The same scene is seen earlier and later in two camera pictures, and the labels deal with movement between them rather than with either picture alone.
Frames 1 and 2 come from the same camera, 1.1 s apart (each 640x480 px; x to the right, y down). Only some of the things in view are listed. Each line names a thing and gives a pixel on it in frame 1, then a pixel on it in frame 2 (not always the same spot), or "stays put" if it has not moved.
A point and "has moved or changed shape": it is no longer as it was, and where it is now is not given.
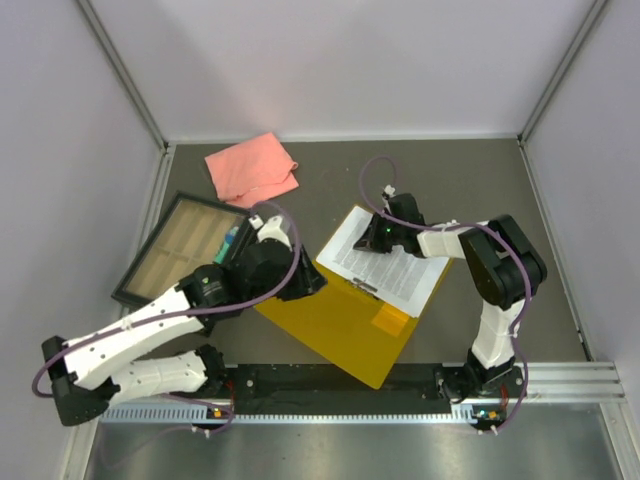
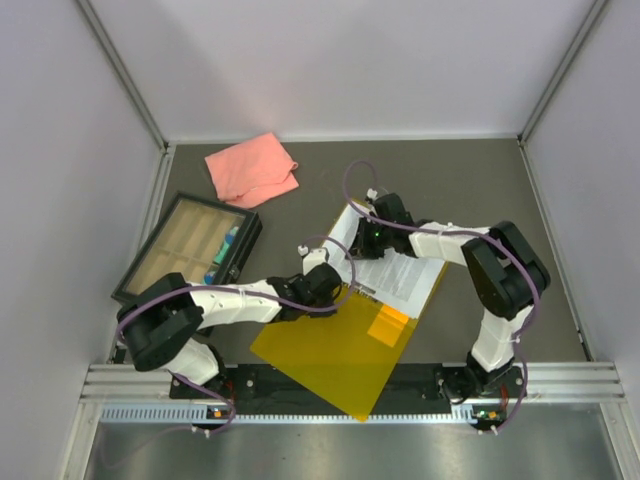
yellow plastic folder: (353, 325) has moved or changed shape
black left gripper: (307, 280) to (320, 314)
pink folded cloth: (251, 172) stays put
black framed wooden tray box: (193, 231) stays put
